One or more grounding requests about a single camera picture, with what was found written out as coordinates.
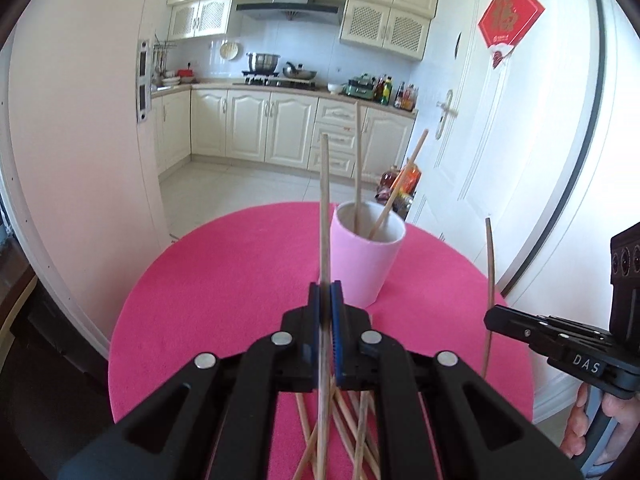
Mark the steel cooking pot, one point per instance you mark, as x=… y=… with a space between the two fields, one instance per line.
x=263 y=61

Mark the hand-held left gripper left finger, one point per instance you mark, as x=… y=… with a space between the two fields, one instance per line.
x=313 y=330

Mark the white bowl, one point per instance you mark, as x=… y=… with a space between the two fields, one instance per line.
x=335 y=89

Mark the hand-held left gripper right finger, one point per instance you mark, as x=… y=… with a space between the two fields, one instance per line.
x=336 y=330

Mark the gas stove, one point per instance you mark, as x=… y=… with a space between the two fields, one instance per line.
x=270 y=80

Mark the cream lattice-door wall cabinet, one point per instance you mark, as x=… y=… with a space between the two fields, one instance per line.
x=385 y=25
x=200 y=17

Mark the cream base kitchen cabinets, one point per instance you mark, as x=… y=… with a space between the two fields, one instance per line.
x=250 y=125

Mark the dark wooden cabinet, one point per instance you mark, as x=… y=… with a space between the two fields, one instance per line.
x=50 y=385

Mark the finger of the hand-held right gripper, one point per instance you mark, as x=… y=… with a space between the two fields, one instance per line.
x=515 y=324

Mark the steel range hood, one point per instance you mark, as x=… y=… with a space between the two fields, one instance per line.
x=290 y=6

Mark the red pot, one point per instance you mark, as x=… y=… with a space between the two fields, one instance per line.
x=187 y=76

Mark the pink round table cloth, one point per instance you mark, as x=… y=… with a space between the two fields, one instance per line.
x=225 y=285

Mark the pink cup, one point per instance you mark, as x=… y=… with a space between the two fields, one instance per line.
x=360 y=265

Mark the dark wok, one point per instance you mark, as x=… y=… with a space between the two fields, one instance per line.
x=299 y=72

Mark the bundle of wooden chopsticks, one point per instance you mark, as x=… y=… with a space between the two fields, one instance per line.
x=361 y=425

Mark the hanging utensil rack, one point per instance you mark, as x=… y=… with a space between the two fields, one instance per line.
x=162 y=57

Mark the metal door lock plate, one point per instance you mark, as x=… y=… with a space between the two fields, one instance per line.
x=143 y=80

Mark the round white wall plate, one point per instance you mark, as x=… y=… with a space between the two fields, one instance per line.
x=230 y=50

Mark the red diamond door decoration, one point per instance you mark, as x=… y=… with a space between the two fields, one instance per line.
x=510 y=15

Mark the person's right hand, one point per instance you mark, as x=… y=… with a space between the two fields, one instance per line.
x=575 y=425

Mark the row of condiment bottles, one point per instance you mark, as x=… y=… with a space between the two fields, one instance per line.
x=395 y=94

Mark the green kitchen appliance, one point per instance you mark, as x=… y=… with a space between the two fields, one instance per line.
x=361 y=89

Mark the long wooden chopstick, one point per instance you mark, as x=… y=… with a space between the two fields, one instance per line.
x=493 y=270
x=400 y=182
x=325 y=210
x=358 y=160

